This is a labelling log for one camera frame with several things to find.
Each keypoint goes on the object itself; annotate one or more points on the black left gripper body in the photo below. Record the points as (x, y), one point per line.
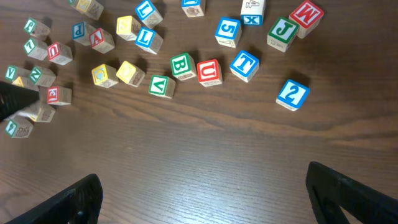
(15, 98)

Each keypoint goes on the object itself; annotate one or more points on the red M wooden block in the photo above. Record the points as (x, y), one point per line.
(308, 16)

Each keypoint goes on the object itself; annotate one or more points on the blue X wooden block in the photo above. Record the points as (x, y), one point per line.
(252, 12)

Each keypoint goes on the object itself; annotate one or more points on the blue l wooden block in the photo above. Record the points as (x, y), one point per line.
(148, 14)
(149, 40)

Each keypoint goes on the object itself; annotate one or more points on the blue 5 wooden block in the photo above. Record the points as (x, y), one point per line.
(228, 32)

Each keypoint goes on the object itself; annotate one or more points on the green V wooden block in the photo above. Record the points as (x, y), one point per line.
(162, 86)

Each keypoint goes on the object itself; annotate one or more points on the green Z wooden block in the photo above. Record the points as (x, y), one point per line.
(73, 3)

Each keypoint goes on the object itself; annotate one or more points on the red A wooden block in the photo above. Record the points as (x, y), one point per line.
(101, 40)

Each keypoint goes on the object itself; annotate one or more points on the green B wooden block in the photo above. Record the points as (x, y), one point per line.
(183, 67)

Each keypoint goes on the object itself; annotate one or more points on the yellow block near Z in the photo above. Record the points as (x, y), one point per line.
(91, 8)

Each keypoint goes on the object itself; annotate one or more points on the green J block left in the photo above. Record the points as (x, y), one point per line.
(36, 29)

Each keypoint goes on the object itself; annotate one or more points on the blue T wooden block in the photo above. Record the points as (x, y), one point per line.
(244, 66)

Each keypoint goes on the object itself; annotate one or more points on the yellow block near N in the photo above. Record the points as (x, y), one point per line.
(25, 83)

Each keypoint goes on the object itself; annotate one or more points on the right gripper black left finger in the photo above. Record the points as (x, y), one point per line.
(79, 203)

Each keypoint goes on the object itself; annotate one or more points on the yellow C wooden block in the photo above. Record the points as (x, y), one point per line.
(104, 76)

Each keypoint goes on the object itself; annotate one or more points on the green N wooden block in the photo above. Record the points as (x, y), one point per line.
(42, 76)

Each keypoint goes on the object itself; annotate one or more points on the blue P wooden block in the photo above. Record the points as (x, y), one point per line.
(81, 33)

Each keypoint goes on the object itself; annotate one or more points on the blue D wooden block right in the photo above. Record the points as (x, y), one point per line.
(193, 8)

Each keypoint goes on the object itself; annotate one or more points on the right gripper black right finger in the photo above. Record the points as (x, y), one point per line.
(331, 192)

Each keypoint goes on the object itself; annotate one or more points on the red E wooden block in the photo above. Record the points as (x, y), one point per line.
(58, 95)

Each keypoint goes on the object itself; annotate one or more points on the blue L wooden block upper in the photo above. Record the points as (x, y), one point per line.
(148, 14)

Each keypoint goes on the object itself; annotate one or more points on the green 4 wooden block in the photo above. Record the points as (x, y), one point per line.
(19, 127)

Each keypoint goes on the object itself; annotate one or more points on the red U block left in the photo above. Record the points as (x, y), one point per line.
(59, 53)

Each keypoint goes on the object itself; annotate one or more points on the blue 2 wooden block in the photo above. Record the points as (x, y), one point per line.
(292, 95)

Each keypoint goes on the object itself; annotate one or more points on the red U wooden block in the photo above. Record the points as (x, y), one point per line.
(209, 73)

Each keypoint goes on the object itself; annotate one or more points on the green 7 wooden block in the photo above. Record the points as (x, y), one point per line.
(35, 48)

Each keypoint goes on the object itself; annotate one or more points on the yellow S wooden block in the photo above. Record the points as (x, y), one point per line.
(128, 28)

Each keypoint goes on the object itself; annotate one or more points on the green J wooden block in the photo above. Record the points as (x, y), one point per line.
(282, 33)

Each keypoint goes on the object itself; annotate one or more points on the yellow O wooden block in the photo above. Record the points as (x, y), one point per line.
(130, 74)

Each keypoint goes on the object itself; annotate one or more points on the blue L wooden block lower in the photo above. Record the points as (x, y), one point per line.
(149, 40)

